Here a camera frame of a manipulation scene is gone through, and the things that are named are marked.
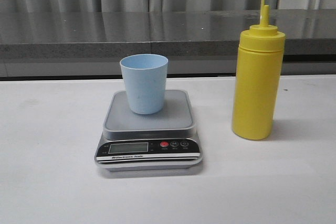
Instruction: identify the silver digital kitchen scale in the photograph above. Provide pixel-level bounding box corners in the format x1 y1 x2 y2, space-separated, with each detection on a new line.
94 90 203 172

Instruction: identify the light blue plastic cup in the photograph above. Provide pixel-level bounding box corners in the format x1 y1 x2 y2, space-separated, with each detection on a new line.
120 54 169 114

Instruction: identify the yellow squeeze bottle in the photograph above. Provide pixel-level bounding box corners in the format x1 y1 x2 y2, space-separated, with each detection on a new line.
232 0 286 140

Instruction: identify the grey stone counter ledge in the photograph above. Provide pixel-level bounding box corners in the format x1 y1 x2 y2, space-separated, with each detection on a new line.
0 8 336 78

